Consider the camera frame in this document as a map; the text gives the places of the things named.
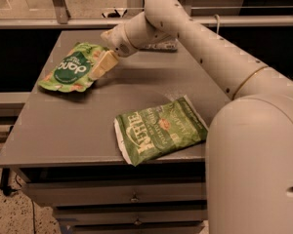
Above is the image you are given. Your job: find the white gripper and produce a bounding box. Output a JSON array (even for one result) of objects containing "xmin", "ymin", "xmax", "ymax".
[{"xmin": 88, "ymin": 24, "xmax": 138, "ymax": 81}]

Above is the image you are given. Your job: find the green rice chip bag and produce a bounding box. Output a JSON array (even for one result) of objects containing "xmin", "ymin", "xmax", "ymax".
[{"xmin": 38, "ymin": 42, "xmax": 107, "ymax": 93}]

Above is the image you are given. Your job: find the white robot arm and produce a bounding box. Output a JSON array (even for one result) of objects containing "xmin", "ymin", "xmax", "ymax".
[{"xmin": 102, "ymin": 0, "xmax": 293, "ymax": 234}]

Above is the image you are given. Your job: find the green Kettle chip bag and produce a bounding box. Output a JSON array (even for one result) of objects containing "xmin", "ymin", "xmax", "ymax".
[{"xmin": 114, "ymin": 96, "xmax": 208, "ymax": 166}]

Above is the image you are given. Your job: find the clear plastic water bottle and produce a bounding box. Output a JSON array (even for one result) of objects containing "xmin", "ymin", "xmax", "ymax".
[{"xmin": 141, "ymin": 40, "xmax": 178, "ymax": 53}]

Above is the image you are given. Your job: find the grey drawer cabinet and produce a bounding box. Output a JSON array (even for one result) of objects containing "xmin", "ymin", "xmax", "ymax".
[{"xmin": 0, "ymin": 28, "xmax": 232, "ymax": 234}]

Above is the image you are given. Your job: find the grey metal rail frame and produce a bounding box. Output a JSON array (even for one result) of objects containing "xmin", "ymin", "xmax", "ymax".
[{"xmin": 0, "ymin": 0, "xmax": 293, "ymax": 28}]

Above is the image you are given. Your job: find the white hanging cable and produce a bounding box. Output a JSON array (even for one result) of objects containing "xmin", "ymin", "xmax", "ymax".
[{"xmin": 213, "ymin": 14, "xmax": 221, "ymax": 34}]

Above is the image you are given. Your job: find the black floor cable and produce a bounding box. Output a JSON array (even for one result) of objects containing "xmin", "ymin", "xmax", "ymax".
[{"xmin": 0, "ymin": 148, "xmax": 37, "ymax": 234}]

